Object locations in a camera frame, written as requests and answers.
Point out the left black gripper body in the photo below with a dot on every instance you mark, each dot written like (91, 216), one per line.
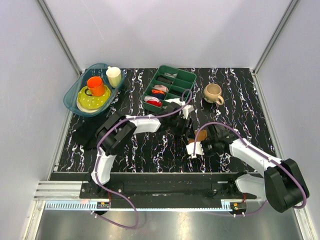
(178, 126)

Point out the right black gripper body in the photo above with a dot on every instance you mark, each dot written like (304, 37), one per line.
(210, 147)

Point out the brown underwear beige waistband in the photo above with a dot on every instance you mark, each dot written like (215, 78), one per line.
(201, 136)

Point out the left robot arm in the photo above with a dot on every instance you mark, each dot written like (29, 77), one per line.
(118, 129)

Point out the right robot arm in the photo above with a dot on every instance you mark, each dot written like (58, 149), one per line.
(281, 182)

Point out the red white rolled cloth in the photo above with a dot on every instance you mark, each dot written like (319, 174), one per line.
(153, 101)

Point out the orange navy rolled cloth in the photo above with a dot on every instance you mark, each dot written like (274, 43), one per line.
(158, 92)

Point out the pink grey rolled cloth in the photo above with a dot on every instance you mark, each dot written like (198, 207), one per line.
(161, 88)

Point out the green compartment organizer tray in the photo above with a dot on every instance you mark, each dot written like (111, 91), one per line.
(183, 82)

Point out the beige ceramic mug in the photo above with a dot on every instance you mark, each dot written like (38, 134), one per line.
(212, 94)

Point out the black rolled cloth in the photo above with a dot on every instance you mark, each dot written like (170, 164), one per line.
(164, 80)

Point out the grey folded cloth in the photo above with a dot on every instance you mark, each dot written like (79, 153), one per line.
(172, 75)

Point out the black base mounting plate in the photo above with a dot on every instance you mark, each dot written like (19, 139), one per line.
(166, 203)

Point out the cream yellow cup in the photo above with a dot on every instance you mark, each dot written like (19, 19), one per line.
(114, 76)

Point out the orange mug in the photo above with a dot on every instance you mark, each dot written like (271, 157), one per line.
(95, 87)

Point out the yellow-green dotted plate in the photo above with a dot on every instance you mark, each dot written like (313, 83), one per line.
(90, 104)

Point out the black cloth pile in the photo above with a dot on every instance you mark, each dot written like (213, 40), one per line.
(85, 135)

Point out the teal transparent plastic bin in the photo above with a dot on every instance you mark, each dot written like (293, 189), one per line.
(98, 69)

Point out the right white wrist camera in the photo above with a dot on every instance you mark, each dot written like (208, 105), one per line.
(194, 149)

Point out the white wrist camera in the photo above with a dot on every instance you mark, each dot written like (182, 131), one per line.
(186, 111)
(194, 149)

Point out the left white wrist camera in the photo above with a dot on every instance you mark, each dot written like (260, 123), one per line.
(186, 111)

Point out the right aluminium frame post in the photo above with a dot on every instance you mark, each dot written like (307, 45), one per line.
(276, 34)

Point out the aluminium frame post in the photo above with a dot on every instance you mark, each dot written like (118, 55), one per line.
(276, 34)
(48, 15)

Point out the left aluminium frame post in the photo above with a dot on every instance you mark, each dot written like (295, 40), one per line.
(48, 15)

